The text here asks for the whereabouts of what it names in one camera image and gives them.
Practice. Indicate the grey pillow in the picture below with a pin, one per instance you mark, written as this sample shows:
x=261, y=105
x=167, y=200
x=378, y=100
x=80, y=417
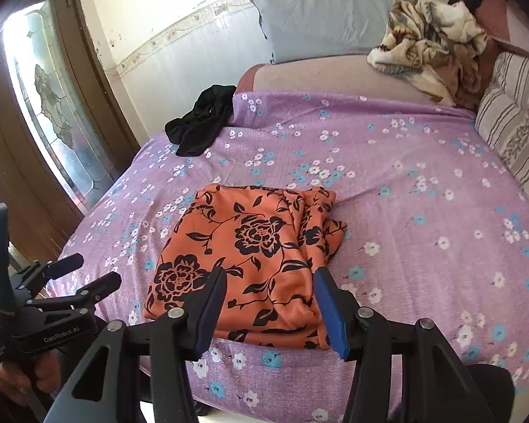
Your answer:
x=326, y=17

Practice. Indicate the brown floral blanket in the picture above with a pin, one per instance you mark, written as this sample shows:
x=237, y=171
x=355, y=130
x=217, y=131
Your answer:
x=432, y=39

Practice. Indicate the purple floral bed sheet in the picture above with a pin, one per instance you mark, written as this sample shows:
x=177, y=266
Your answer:
x=414, y=194

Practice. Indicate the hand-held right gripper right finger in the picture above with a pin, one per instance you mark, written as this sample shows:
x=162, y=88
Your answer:
x=333, y=313

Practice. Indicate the person's left hand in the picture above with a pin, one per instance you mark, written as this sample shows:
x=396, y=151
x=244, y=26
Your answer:
x=13, y=379

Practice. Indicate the striped floral pillow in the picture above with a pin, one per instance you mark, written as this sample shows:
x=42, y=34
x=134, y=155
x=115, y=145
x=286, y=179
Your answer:
x=515, y=119

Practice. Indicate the beige mattress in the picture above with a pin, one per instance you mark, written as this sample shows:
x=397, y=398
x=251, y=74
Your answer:
x=326, y=79

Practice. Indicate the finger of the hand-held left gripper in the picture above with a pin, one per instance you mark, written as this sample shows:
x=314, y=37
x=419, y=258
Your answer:
x=64, y=264
x=92, y=291

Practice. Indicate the reddish brown cushion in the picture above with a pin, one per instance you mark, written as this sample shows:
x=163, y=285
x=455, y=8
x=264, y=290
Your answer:
x=493, y=26

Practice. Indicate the wooden stained glass door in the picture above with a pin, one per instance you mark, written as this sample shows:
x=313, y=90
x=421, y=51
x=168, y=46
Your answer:
x=48, y=110

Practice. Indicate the orange black floral garment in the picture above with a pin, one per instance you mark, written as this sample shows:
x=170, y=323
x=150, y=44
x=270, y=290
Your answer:
x=251, y=264

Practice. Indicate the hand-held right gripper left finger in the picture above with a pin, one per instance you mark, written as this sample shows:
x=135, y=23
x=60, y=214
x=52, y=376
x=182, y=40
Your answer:
x=207, y=313

